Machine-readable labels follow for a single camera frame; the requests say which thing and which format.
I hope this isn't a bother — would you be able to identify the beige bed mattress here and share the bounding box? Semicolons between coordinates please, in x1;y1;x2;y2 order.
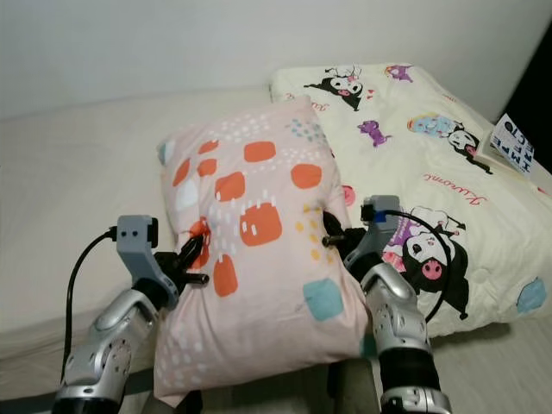
0;86;552;406

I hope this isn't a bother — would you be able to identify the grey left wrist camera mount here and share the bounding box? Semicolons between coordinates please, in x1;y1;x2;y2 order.
116;214;178;298

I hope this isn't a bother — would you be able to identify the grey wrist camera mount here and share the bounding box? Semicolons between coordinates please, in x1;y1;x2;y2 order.
116;214;178;298
343;196;402;273

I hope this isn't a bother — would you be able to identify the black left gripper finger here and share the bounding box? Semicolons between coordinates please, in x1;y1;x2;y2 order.
181;231;206;272

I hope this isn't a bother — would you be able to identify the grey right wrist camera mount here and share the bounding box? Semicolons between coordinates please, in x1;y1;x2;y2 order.
343;196;402;273

